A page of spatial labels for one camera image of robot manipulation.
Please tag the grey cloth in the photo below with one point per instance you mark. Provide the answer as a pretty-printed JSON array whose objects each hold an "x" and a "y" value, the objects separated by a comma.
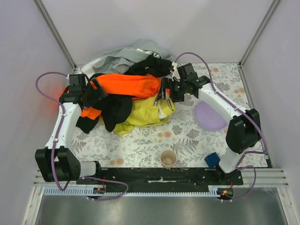
[{"x": 120, "y": 60}]

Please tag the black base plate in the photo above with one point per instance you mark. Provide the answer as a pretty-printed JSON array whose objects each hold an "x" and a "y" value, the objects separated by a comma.
[{"x": 174, "y": 179}]

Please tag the yellow cloth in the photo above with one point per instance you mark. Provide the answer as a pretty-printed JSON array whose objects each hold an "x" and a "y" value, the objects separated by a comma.
[{"x": 146, "y": 112}]

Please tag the purple plate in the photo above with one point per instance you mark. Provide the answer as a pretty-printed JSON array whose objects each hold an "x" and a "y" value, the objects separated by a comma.
[{"x": 208, "y": 118}]

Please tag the floral table mat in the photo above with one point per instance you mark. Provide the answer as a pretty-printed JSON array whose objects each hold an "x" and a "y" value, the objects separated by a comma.
[{"x": 143, "y": 146}]

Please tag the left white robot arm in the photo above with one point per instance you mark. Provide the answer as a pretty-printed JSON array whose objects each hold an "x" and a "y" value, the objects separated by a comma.
[{"x": 55, "y": 161}]

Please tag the blue cube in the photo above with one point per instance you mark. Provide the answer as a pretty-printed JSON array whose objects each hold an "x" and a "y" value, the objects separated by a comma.
[{"x": 212, "y": 160}]

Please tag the orange cloth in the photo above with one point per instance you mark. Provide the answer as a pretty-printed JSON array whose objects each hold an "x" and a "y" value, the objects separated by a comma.
[{"x": 136, "y": 86}]

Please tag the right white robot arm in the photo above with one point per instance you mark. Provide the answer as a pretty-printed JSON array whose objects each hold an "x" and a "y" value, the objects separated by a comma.
[{"x": 244, "y": 129}]

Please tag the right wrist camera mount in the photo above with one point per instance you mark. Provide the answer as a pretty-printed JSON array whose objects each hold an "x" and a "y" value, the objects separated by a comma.
[{"x": 174, "y": 71}]

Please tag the black cloth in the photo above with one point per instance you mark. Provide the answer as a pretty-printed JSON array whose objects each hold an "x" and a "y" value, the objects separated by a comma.
[
  {"x": 113, "y": 110},
  {"x": 154, "y": 66}
]

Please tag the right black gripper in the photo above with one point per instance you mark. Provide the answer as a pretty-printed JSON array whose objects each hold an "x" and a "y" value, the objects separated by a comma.
[{"x": 166, "y": 89}]

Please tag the beige paper cup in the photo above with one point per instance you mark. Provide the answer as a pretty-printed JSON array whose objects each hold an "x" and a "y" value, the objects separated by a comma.
[{"x": 168, "y": 159}]

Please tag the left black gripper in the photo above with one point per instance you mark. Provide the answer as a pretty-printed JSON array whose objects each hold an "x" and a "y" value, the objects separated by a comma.
[{"x": 97, "y": 91}]

